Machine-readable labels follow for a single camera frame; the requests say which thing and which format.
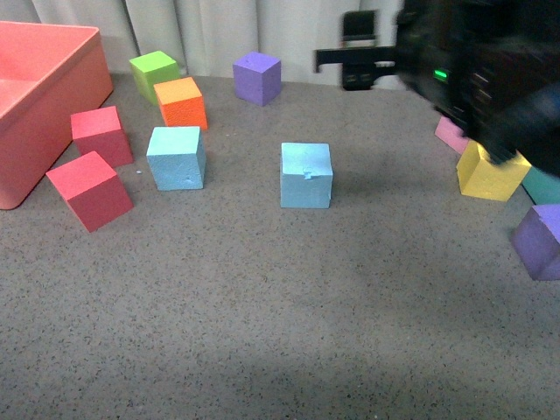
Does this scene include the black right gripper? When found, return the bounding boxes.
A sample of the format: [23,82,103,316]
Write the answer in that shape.
[313,10,397,91]

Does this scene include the purple foam cube back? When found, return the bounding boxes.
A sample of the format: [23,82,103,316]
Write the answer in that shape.
[233,52,282,106]

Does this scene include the purple foam cube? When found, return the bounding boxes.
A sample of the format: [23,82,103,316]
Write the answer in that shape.
[233,52,282,106]
[511,204,559,281]

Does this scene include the pink foam cube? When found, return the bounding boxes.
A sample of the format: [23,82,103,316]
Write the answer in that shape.
[435,116,469,155]

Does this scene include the light blue notched foam cube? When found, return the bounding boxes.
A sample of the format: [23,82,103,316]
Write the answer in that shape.
[280,143,333,209]

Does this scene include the grey curtain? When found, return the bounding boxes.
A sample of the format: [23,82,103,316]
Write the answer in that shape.
[1,0,403,85]

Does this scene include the yellow foam cube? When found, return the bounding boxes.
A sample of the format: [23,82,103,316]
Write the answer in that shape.
[456,140,532,202]

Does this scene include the orange foam cube left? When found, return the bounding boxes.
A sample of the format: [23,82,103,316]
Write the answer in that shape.
[154,77,208,130]

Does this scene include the green foam cube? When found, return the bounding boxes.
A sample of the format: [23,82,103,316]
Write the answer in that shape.
[129,51,181,105]

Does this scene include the light blue plastic bin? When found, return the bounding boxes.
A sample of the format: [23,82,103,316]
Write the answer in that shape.
[521,167,560,205]

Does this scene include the purple foam cube front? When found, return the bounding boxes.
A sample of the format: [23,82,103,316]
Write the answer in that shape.
[511,204,559,281]

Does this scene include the red foam cube back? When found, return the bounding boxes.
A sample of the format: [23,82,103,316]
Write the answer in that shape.
[70,106,134,167]

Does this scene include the red foam cube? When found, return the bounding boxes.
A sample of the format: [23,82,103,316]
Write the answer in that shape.
[46,151,133,232]
[70,106,134,167]

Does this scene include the red foam cube front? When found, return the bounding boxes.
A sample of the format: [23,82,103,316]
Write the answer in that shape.
[46,151,133,232]

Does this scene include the salmon plastic bin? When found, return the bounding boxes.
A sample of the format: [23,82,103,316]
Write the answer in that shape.
[1,21,113,210]

